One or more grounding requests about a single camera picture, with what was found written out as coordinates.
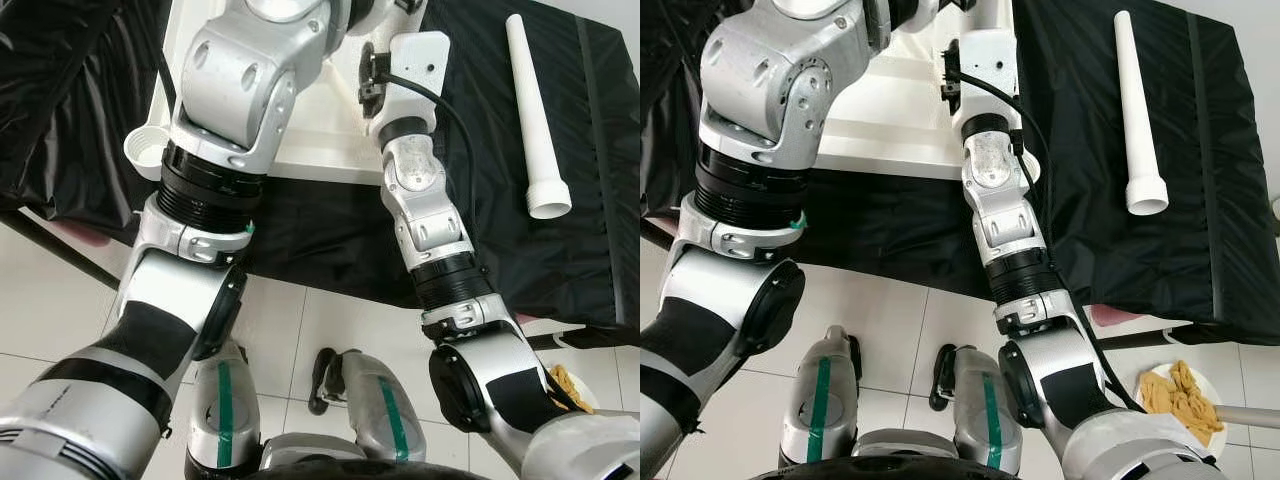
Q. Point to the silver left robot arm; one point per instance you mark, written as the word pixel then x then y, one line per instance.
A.
pixel 770 80
pixel 240 80

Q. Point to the white plastic table top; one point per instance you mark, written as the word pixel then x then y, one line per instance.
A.
pixel 330 130
pixel 900 120

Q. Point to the black metal table leg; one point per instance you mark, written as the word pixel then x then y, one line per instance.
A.
pixel 655 232
pixel 565 339
pixel 1170 338
pixel 60 250

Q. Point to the yellow crumpled cloth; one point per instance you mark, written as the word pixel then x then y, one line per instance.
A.
pixel 570 385
pixel 1180 400

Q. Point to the silver right robot leg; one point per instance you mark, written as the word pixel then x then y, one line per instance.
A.
pixel 370 400
pixel 975 400

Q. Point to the white pedestal fan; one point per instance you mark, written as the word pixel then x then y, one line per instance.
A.
pixel 1255 415

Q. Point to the silver left robot leg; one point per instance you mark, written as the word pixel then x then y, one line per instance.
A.
pixel 243 410
pixel 843 395

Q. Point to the silver robot leg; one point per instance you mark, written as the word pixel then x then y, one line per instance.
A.
pixel 975 400
pixel 370 400
pixel 843 395
pixel 243 410

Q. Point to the white plastic table leg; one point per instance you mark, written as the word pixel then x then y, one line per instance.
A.
pixel 535 120
pixel 1135 100

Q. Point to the pink fabric tag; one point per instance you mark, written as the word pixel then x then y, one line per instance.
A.
pixel 532 324
pixel 1112 315

